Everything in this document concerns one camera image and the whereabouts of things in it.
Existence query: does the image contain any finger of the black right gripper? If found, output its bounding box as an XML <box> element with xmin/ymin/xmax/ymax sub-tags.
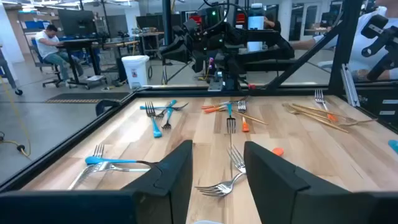
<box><xmin>159</xmin><ymin>40</ymin><xmax>193</xmax><ymax>65</ymax></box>
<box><xmin>172</xmin><ymin>25</ymin><xmax>193</xmax><ymax>43</ymax></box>

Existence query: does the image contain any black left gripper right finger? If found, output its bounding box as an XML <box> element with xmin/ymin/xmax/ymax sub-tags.
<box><xmin>243</xmin><ymin>141</ymin><xmax>398</xmax><ymax>224</ymax></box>

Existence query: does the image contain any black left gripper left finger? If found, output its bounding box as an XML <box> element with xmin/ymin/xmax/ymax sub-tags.
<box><xmin>0</xmin><ymin>139</ymin><xmax>194</xmax><ymax>224</ymax></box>

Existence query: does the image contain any black-handled fork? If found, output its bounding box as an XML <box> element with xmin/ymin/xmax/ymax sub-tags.
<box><xmin>139</xmin><ymin>101</ymin><xmax>190</xmax><ymax>112</ymax></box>

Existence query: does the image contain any white trash bin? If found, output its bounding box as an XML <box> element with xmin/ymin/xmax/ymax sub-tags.
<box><xmin>121</xmin><ymin>55</ymin><xmax>150</xmax><ymax>90</ymax></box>

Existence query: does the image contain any person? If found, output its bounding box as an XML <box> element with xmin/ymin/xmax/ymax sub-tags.
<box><xmin>34</xmin><ymin>24</ymin><xmax>85</xmax><ymax>85</ymax></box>
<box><xmin>263</xmin><ymin>12</ymin><xmax>282</xmax><ymax>34</ymax></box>
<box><xmin>290</xmin><ymin>0</ymin><xmax>398</xmax><ymax>81</ymax></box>

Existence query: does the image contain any black table clamp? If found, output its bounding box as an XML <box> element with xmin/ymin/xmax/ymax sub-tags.
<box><xmin>95</xmin><ymin>98</ymin><xmax>123</xmax><ymax>118</ymax></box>

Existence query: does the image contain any black desk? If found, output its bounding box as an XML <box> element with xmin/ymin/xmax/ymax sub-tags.
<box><xmin>57</xmin><ymin>37</ymin><xmax>108</xmax><ymax>90</ymax></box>

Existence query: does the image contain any black floor mat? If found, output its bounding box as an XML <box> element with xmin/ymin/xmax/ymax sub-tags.
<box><xmin>45</xmin><ymin>91</ymin><xmax>131</xmax><ymax>104</ymax></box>

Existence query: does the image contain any black monitor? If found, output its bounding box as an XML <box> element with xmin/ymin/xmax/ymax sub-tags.
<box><xmin>57</xmin><ymin>9</ymin><xmax>98</xmax><ymax>37</ymax></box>

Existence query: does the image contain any black office chair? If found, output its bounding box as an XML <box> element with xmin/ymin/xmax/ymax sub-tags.
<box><xmin>30</xmin><ymin>39</ymin><xmax>71</xmax><ymax>88</ymax></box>

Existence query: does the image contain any silver aluminium extrusion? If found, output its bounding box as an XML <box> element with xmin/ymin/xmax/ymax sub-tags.
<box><xmin>340</xmin><ymin>63</ymin><xmax>361</xmax><ymax>108</ymax></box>

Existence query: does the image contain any grey cart leg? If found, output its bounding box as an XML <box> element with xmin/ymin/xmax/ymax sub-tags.
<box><xmin>0</xmin><ymin>46</ymin><xmax>24</xmax><ymax>96</ymax></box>

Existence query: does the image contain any dark steel post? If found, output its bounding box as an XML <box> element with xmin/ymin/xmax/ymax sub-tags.
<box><xmin>161</xmin><ymin>0</ymin><xmax>174</xmax><ymax>85</ymax></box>

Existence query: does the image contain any silver metal bracket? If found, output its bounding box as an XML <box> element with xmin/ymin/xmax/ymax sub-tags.
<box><xmin>207</xmin><ymin>70</ymin><xmax>224</xmax><ymax>92</ymax></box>

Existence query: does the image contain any yellow floor cable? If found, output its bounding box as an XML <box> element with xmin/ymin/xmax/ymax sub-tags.
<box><xmin>0</xmin><ymin>77</ymin><xmax>32</xmax><ymax>159</ymax></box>

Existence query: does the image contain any black teleoperation handle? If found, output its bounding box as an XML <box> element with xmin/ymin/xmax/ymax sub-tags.
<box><xmin>360</xmin><ymin>14</ymin><xmax>398</xmax><ymax>82</ymax></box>

